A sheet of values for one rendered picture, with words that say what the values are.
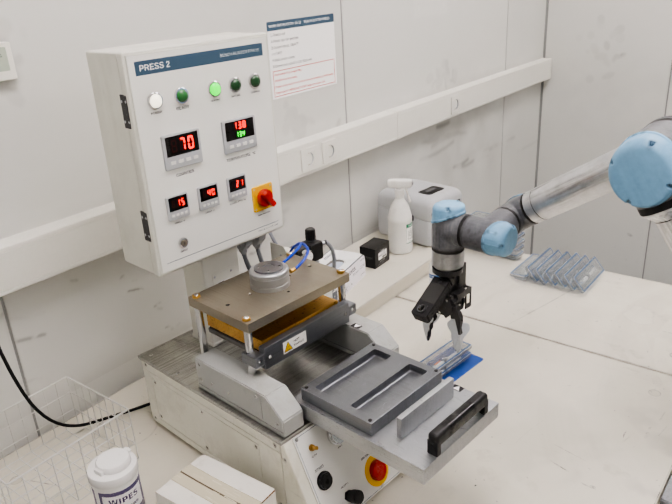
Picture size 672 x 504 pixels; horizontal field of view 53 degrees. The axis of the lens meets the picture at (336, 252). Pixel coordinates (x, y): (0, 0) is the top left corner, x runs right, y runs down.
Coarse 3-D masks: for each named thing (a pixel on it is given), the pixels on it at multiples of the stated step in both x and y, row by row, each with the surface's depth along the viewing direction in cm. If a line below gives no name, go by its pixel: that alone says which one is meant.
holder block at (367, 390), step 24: (360, 360) 128; (384, 360) 129; (408, 360) 126; (312, 384) 120; (336, 384) 123; (360, 384) 119; (384, 384) 120; (408, 384) 121; (432, 384) 121; (336, 408) 114; (360, 408) 115; (384, 408) 113
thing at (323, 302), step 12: (324, 300) 136; (336, 300) 136; (300, 312) 132; (312, 312) 132; (216, 324) 132; (228, 324) 129; (276, 324) 128; (288, 324) 128; (228, 336) 131; (240, 336) 127; (264, 336) 124; (276, 336) 125
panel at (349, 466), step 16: (304, 432) 119; (320, 432) 122; (304, 448) 119; (320, 448) 121; (336, 448) 123; (352, 448) 126; (304, 464) 118; (320, 464) 120; (336, 464) 123; (352, 464) 125; (368, 464) 127; (336, 480) 122; (352, 480) 124; (368, 480) 127; (384, 480) 129; (320, 496) 119; (336, 496) 121; (368, 496) 126
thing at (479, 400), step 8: (480, 392) 113; (472, 400) 111; (480, 400) 111; (464, 408) 109; (472, 408) 110; (480, 408) 112; (448, 416) 107; (456, 416) 107; (464, 416) 108; (472, 416) 110; (440, 424) 106; (448, 424) 106; (456, 424) 106; (432, 432) 104; (440, 432) 104; (448, 432) 105; (432, 440) 104; (440, 440) 104; (432, 448) 104; (440, 448) 104
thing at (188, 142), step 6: (174, 138) 123; (180, 138) 124; (186, 138) 125; (192, 138) 126; (174, 144) 123; (180, 144) 124; (186, 144) 125; (192, 144) 126; (174, 150) 124; (180, 150) 125; (186, 150) 126
